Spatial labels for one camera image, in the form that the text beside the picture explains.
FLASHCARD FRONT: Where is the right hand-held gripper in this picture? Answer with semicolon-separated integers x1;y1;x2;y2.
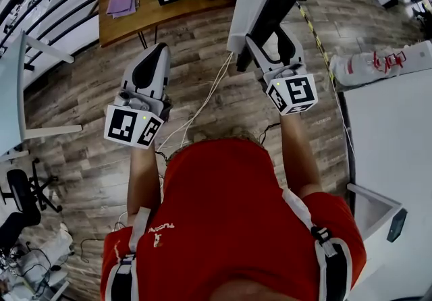
245;24;319;117

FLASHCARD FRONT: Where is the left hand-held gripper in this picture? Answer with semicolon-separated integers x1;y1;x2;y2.
103;43;171;150

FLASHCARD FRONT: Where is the person's right forearm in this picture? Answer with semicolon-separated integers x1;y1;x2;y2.
278;112;323;198

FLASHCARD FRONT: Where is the person's left forearm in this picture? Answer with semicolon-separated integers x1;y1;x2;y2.
127;142;162;217

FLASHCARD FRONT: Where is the grey plastic bin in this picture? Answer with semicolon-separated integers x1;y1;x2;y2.
346;183;404;244

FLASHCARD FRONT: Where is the yellow black striped tape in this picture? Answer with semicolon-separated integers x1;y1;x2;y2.
296;2;335;82

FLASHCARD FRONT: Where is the wooden table with hairpin legs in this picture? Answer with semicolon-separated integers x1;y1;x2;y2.
98;0;244;51

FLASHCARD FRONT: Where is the purple cloth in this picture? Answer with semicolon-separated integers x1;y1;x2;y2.
105;0;140;20

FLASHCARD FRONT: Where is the clear plastic bag red print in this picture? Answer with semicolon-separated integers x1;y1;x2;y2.
329;50;408;86

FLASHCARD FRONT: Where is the white desk glass top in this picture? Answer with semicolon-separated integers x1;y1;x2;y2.
0;31;84;159

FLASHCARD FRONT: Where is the white cardboard box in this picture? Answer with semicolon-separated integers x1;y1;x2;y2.
398;39;432;75

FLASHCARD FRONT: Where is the person's red shirt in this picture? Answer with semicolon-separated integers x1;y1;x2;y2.
100;137;368;301

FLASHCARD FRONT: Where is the black office chair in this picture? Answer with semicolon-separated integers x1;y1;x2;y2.
0;211;42;250
5;157;63;213

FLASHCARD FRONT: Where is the dark grey device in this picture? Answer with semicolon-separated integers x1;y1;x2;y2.
386;208;409;244

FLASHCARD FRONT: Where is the white cable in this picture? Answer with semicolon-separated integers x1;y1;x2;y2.
156;52;234;153

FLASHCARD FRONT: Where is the grey black shoulder strap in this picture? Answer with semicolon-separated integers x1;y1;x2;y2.
107;207;152;301
282;187;354;301

